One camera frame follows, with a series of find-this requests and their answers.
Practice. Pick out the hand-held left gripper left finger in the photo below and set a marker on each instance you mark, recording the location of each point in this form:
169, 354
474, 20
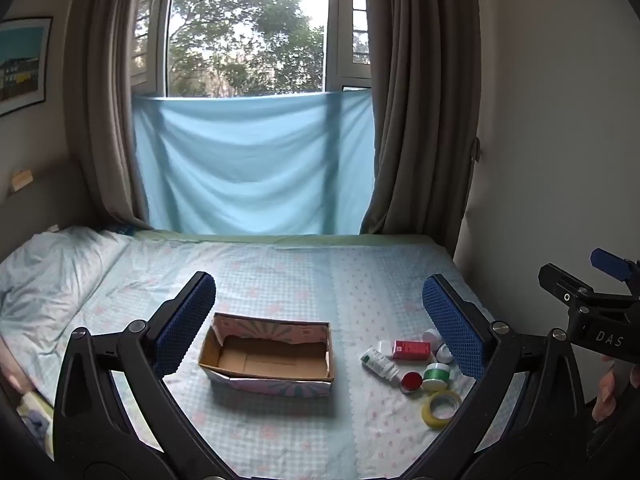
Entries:
185, 330

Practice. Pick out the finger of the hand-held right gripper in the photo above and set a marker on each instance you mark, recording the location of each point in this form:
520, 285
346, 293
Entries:
610, 265
562, 282

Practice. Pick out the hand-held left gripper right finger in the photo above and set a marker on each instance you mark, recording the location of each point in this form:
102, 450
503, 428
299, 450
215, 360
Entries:
452, 332

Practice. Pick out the white earbud case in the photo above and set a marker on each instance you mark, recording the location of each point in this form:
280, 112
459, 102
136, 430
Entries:
430, 335

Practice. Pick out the white jar with grey lid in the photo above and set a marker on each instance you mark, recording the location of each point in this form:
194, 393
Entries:
442, 354

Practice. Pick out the red bottle with white cap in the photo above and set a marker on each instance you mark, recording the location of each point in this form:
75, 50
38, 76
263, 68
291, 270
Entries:
412, 349

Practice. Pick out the white jar with green label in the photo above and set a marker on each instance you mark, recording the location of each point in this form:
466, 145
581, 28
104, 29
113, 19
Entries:
436, 376

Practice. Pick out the small jar with red lid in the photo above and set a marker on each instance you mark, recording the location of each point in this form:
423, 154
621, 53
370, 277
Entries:
411, 382

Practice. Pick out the white bottle with green label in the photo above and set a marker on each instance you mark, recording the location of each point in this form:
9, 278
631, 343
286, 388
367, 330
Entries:
380, 364

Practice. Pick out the yellow tape roll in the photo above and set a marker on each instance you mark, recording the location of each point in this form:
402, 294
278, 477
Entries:
428, 412

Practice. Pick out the cardboard box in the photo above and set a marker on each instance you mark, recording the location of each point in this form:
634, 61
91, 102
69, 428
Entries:
270, 355

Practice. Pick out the person's right hand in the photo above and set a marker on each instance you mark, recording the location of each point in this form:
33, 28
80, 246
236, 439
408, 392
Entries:
606, 390

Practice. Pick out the green mattress cover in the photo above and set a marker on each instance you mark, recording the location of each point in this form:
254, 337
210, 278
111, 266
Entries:
280, 240

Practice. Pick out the checked pillow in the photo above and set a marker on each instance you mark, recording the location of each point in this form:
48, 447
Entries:
45, 275

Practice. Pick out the light blue hanging cloth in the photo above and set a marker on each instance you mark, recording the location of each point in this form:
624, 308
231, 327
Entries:
250, 170

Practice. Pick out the small beige tag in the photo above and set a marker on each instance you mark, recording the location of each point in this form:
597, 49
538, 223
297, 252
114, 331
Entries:
22, 180

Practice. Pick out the brown curtain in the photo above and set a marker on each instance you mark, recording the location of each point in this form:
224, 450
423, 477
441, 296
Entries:
415, 85
105, 85

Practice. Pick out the tree outside window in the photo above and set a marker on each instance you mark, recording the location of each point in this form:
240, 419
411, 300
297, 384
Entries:
240, 35

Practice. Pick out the framed wall poster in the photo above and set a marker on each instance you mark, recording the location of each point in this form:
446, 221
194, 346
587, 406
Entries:
22, 65

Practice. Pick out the window with white frame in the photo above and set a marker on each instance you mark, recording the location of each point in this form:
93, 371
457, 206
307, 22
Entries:
345, 35

